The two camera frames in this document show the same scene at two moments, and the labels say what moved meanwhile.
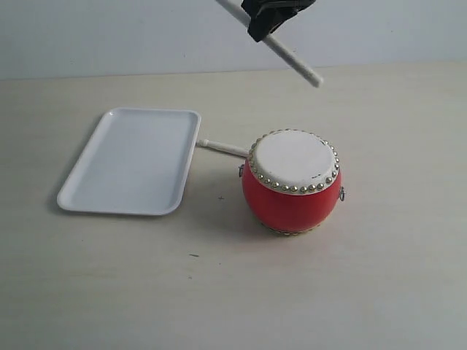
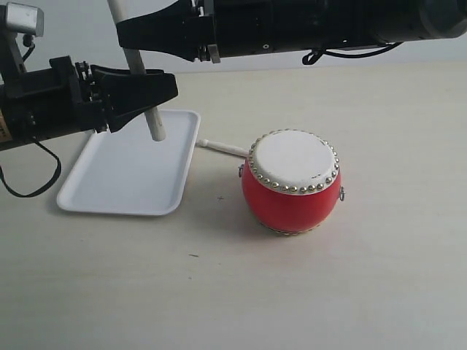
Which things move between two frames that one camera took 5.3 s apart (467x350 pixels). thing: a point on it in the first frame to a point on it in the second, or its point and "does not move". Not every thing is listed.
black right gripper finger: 290,12 to 176,30
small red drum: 292,181 does not move
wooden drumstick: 276,44 to 120,12
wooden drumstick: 222,147 does not move
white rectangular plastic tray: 137,161 does not move
